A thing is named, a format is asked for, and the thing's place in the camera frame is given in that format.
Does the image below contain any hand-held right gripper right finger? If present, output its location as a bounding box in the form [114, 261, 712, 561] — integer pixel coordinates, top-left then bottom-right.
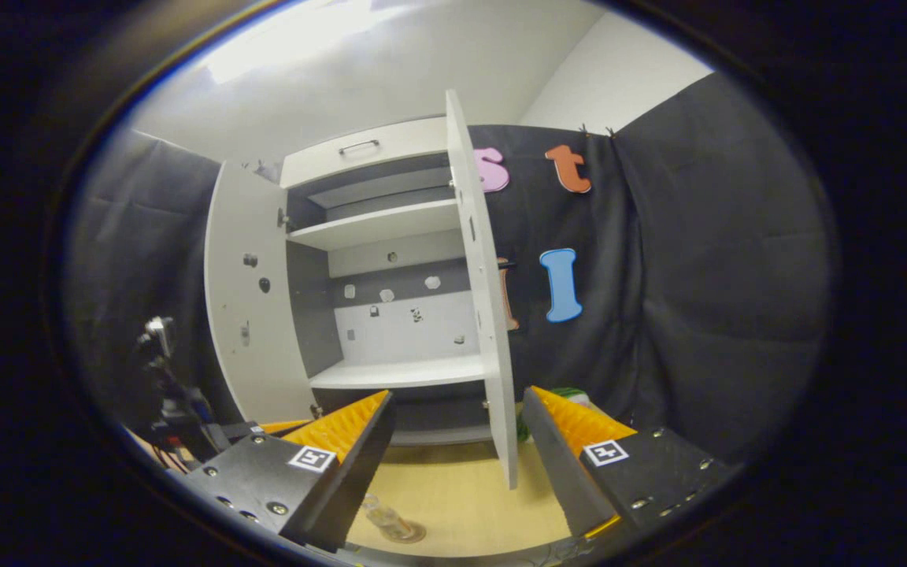
[522, 386, 742, 550]

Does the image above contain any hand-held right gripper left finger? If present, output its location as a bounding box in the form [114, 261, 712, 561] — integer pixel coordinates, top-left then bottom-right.
[166, 390, 398, 554]

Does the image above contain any clear glass bottle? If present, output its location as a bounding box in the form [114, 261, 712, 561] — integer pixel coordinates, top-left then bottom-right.
[359, 493, 416, 543]

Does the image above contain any round brown coaster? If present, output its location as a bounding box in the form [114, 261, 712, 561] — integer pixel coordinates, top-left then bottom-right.
[379, 520, 428, 545]

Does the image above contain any white cabinet door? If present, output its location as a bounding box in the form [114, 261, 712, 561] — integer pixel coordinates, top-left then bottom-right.
[203, 160, 319, 426]
[444, 88, 519, 491]

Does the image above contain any white cabinet bottom shelf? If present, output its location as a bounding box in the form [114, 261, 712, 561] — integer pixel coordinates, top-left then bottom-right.
[309, 354, 487, 390]

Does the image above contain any white cabinet shelf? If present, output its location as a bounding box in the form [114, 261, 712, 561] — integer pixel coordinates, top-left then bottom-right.
[309, 354, 487, 390]
[287, 198, 461, 251]

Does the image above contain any green and white toy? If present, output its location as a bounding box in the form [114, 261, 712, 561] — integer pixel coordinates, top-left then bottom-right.
[516, 386, 592, 442]

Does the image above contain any black backdrop cloth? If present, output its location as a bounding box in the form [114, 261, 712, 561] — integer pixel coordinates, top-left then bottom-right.
[68, 71, 840, 465]

